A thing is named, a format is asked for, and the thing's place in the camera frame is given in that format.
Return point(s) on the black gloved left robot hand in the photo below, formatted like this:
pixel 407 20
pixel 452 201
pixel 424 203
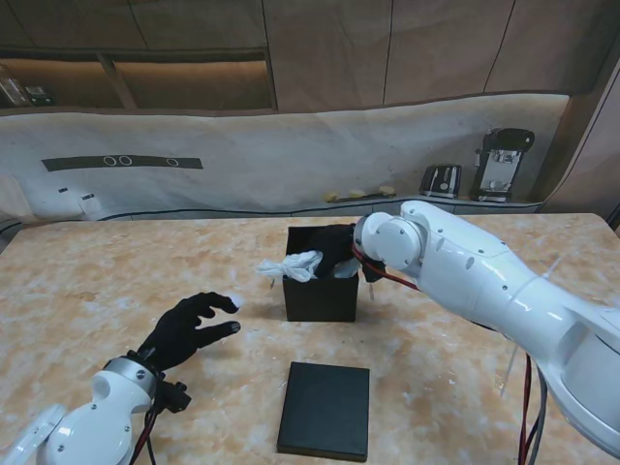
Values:
pixel 179 334

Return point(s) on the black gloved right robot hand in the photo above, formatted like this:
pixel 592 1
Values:
pixel 336 244

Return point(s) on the white printed plastic bag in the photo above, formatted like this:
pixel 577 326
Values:
pixel 295 264

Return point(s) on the black box lid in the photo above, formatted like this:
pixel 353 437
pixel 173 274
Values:
pixel 324 412

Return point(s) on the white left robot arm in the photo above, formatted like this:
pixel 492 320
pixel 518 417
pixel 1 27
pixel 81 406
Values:
pixel 97 416

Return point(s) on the open black gift box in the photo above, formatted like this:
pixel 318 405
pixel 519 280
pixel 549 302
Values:
pixel 319 300

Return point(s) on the white protective cover sheet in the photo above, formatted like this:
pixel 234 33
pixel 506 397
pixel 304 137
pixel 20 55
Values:
pixel 242 155

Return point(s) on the black silver espresso machine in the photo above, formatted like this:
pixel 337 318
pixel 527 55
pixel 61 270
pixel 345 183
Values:
pixel 501 164

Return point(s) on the small black shelf device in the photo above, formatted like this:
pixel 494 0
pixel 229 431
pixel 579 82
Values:
pixel 39 94

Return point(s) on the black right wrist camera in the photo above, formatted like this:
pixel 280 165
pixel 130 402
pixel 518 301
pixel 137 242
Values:
pixel 374 272

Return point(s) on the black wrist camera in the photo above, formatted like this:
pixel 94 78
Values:
pixel 374 272
pixel 174 397

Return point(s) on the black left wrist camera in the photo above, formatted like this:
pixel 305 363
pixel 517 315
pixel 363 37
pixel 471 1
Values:
pixel 174 397

